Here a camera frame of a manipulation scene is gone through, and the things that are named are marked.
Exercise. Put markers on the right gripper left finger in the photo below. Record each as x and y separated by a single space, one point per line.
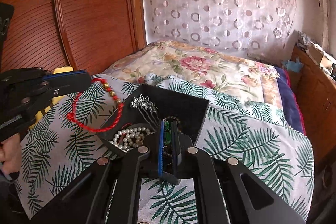
106 192

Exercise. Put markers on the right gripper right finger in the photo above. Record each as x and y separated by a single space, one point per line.
226 191

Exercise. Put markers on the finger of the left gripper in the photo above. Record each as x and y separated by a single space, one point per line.
29 82
19 114

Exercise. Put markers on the black jewelry box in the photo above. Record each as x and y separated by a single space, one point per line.
189 110

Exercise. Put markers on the person's left hand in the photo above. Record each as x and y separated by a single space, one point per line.
11 155

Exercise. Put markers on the palm leaf print bedsheet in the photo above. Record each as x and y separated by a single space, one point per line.
56 150

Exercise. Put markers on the wooden headboard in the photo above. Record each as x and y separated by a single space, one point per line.
83 34

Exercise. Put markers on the navy blue blanket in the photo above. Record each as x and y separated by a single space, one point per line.
291 109

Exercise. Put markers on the silver crystal hair pin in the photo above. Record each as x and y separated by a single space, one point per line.
146 108

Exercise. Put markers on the floral quilt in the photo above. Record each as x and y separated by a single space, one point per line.
249 80

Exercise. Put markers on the wooden window-side cabinet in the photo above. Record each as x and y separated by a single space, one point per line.
315 95

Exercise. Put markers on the blue cloth by cabinet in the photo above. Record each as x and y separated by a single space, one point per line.
292 66

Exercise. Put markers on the cardboard box on cabinet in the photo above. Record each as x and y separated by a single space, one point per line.
317 54

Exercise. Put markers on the circle pattern sheer curtain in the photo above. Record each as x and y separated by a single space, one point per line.
253 28

